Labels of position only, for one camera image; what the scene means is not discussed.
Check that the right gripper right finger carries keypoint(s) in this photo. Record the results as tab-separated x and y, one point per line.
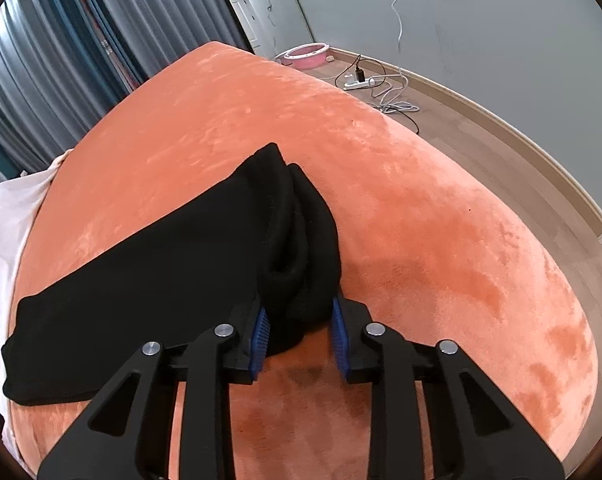
433	408

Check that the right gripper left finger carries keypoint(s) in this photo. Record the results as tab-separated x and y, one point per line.
163	397

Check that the black pants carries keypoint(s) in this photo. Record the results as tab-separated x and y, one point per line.
263	235

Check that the orange velvet bed cover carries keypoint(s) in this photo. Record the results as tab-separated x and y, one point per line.
426	247

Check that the white pillow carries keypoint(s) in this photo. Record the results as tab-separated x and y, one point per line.
20	201

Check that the white power strip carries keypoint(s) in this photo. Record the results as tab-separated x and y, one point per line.
370	82

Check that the grey blue curtains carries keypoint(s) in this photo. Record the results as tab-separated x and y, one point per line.
65	64

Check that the pink round basin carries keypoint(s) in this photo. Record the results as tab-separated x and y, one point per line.
305	56

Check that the white door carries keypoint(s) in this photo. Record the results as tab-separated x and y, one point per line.
243	11

